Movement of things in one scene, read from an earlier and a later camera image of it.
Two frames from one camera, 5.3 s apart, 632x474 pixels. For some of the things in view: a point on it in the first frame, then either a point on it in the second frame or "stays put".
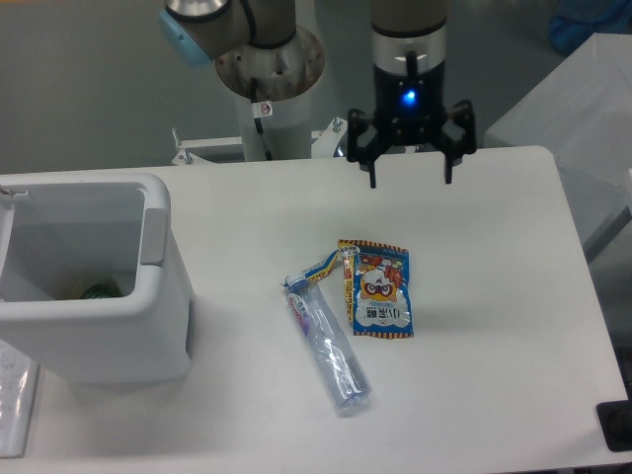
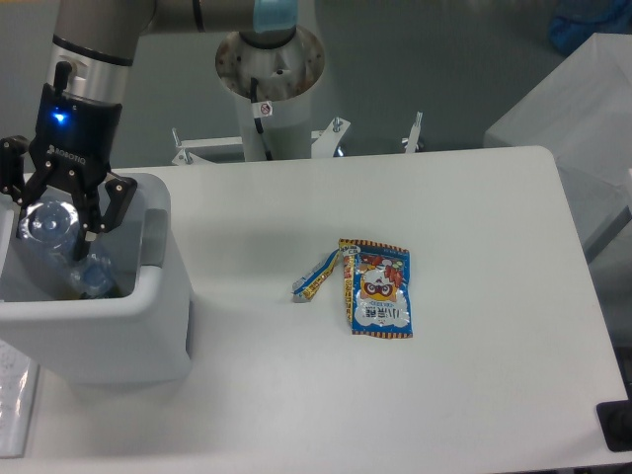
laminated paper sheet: (19, 381) stays put
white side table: (581, 113) stays put
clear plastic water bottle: (350, 388) → (51, 227)
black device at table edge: (615, 420) stays put
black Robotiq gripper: (408, 107) → (73, 141)
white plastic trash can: (94, 282) stays put
